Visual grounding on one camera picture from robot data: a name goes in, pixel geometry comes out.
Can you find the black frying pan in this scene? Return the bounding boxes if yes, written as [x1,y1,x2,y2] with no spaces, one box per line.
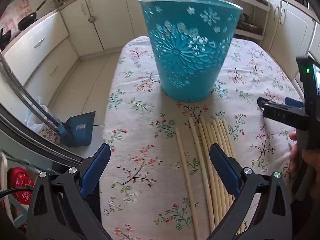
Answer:
[17,0,48,30]

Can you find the floral tablecloth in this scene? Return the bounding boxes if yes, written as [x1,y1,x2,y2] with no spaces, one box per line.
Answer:
[101,35,304,240]

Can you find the red paper wall decorations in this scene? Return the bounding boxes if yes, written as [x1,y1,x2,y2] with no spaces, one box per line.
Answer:
[0,0,33,28]

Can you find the white double-door cabinet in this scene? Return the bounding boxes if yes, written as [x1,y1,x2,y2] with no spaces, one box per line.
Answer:
[267,0,317,55]

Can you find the red patterned plush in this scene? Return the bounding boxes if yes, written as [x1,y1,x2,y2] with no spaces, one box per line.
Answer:
[7,167,35,207]

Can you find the white base cabinet row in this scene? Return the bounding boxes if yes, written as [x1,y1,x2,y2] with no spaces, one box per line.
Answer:
[60,0,225,53]

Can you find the white two-drawer cabinet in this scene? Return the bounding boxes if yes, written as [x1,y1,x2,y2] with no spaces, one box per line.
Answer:
[1,11,80,98]

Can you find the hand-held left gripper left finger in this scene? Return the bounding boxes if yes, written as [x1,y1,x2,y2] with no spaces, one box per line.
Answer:
[26,143,112,240]

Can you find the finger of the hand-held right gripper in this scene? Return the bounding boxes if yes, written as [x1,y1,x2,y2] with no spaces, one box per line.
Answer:
[262,104,309,131]
[257,96,305,110]

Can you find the blue dustpan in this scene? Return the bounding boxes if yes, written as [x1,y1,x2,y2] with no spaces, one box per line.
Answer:
[59,111,96,147]

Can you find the bunch of wooden chopsticks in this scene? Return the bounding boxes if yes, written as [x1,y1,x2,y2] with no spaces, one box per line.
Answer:
[175,116,242,240]

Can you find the dark skillet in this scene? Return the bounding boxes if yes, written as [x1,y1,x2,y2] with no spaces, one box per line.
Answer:
[236,22,259,33]

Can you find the blue floral cutout bucket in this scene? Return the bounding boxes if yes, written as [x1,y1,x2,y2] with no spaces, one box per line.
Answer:
[138,0,244,103]

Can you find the person's right hand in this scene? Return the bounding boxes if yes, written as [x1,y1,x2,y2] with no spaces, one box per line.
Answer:
[289,131,320,200]

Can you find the beige kitchen countertop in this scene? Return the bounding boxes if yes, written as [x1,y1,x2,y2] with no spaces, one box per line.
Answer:
[0,0,320,53]

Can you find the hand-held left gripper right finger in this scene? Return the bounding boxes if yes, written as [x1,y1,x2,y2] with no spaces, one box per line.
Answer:
[209,143,293,240]

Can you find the white plastic bag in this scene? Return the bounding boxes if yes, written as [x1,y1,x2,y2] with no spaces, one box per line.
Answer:
[24,96,50,133]

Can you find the black wok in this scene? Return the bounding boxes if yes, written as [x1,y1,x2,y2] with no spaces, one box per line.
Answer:
[0,27,13,51]

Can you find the white rolling storage cart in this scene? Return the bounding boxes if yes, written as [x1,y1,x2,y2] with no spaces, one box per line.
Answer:
[234,0,272,42]

